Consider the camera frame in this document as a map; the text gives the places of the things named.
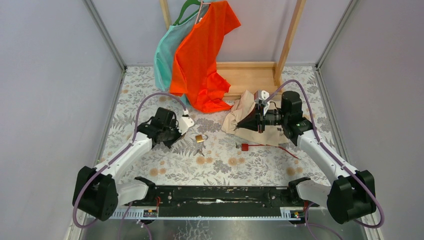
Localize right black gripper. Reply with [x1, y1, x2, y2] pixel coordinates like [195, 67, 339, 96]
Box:
[237, 103, 288, 134]

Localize brass padlock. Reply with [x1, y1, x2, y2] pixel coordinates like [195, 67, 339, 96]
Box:
[194, 134, 209, 143]

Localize small silver keys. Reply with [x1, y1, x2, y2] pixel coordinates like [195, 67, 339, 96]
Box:
[195, 148, 205, 157]

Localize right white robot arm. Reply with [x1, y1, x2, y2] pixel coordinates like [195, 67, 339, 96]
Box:
[236, 90, 378, 224]

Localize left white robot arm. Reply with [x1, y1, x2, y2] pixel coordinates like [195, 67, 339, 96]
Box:
[72, 107, 194, 221]

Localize floral table mat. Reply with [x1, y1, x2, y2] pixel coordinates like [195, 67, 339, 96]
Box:
[100, 66, 329, 186]

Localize beige crumpled cloth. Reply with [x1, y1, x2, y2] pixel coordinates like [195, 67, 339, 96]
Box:
[221, 90, 289, 147]

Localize wooden clothes rack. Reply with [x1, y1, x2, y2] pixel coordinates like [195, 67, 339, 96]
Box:
[160, 0, 306, 100]

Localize orange t-shirt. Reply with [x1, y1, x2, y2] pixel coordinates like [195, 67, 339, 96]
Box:
[169, 0, 241, 113]

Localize teal t-shirt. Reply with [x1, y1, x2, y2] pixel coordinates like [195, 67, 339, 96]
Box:
[153, 4, 209, 92]

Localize green clothes hanger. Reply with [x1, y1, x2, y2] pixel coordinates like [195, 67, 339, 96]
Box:
[173, 0, 201, 26]

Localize pink clothes hanger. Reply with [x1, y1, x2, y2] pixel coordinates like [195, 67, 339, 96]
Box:
[194, 0, 204, 25]

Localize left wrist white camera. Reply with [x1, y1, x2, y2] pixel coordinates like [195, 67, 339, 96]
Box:
[177, 115, 195, 135]

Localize wrist white camera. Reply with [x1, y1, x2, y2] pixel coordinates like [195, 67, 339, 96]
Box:
[253, 90, 270, 107]
[177, 115, 195, 135]

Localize red tag with cord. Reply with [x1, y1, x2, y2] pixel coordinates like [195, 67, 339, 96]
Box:
[235, 143, 299, 159]

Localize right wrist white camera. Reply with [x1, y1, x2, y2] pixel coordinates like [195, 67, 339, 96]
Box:
[253, 90, 270, 107]

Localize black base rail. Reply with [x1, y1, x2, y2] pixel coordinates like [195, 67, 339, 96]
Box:
[132, 185, 306, 222]

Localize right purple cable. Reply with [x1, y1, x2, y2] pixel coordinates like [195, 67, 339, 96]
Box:
[266, 79, 386, 240]

